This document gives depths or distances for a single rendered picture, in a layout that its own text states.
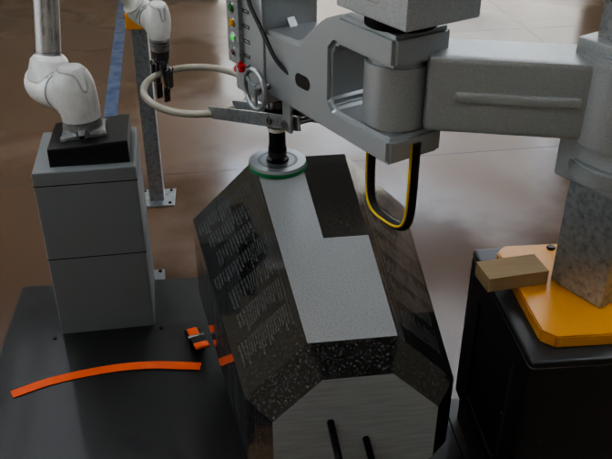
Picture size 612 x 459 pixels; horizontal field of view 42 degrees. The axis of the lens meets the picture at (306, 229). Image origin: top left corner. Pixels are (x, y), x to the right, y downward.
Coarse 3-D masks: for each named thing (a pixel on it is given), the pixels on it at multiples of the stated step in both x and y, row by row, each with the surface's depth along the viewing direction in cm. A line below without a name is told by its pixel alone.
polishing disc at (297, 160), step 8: (256, 152) 304; (264, 152) 304; (288, 152) 304; (296, 152) 304; (256, 160) 298; (264, 160) 298; (296, 160) 298; (304, 160) 298; (256, 168) 292; (264, 168) 292; (272, 168) 292; (280, 168) 292; (288, 168) 292; (296, 168) 292
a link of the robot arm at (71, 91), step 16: (64, 64) 313; (80, 64) 314; (64, 80) 308; (80, 80) 309; (48, 96) 317; (64, 96) 309; (80, 96) 310; (96, 96) 316; (64, 112) 313; (80, 112) 313; (96, 112) 317
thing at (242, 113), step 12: (216, 108) 317; (228, 108) 308; (240, 108) 324; (228, 120) 311; (240, 120) 302; (252, 120) 293; (264, 120) 286; (276, 120) 278; (300, 120) 270; (312, 120) 273
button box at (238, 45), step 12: (228, 0) 269; (240, 0) 264; (228, 12) 271; (240, 12) 266; (228, 24) 274; (240, 24) 268; (228, 36) 276; (240, 36) 271; (240, 48) 273; (240, 60) 275
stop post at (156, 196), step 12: (132, 24) 399; (132, 36) 404; (144, 36) 405; (144, 48) 408; (144, 60) 411; (144, 72) 414; (144, 108) 424; (144, 120) 428; (156, 120) 429; (144, 132) 431; (156, 132) 432; (144, 144) 435; (156, 144) 435; (156, 156) 439; (156, 168) 443; (156, 180) 447; (156, 192) 451; (168, 192) 461; (156, 204) 449; (168, 204) 449
